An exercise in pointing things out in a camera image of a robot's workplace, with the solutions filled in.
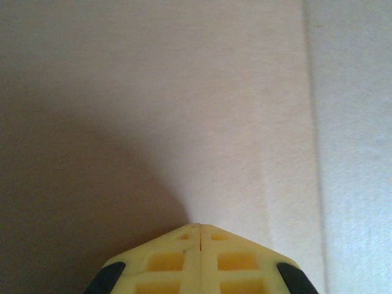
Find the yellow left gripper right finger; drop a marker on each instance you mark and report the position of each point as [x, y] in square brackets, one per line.
[208, 263]

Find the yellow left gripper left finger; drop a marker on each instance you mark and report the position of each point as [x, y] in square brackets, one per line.
[190, 260]

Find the brown cardboard box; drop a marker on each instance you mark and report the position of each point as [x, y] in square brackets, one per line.
[153, 92]

